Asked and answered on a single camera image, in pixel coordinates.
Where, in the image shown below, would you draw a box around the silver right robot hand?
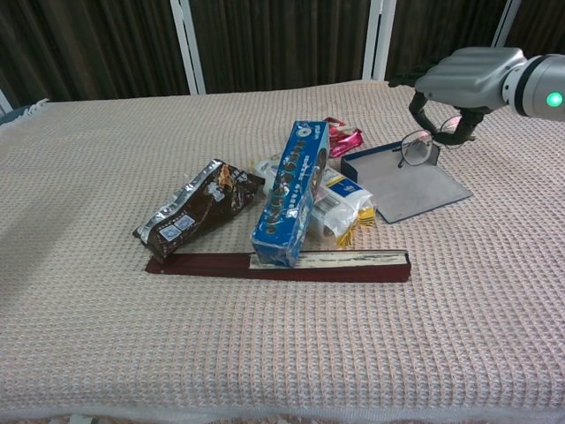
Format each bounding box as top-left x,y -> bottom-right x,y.
388,47 -> 529,149

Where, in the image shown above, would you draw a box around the dark-framed eyeglasses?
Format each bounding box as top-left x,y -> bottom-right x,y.
391,113 -> 464,170

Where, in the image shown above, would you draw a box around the dark blue glasses case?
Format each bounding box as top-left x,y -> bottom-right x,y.
340,139 -> 474,225

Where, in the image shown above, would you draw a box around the blue cookie box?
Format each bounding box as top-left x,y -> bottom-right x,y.
250,119 -> 331,269

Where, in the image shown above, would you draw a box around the pink candy wrapper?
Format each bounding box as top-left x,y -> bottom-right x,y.
323,117 -> 365,159

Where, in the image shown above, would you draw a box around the white and yellow snack bag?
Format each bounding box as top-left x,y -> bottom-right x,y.
306,165 -> 377,251

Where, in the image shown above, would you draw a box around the dark brown curtain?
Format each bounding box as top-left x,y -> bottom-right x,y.
0,0 -> 565,105

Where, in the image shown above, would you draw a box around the small white snack packet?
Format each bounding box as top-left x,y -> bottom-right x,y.
252,154 -> 283,195

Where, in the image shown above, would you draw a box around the brown foil snack bag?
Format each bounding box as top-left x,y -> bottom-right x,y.
132,158 -> 266,264

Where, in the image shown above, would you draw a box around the beige waffle weave tablecloth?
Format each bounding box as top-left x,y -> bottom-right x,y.
0,79 -> 565,420

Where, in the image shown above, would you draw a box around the blue cloth with white fringe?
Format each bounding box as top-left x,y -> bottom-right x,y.
0,97 -> 49,129

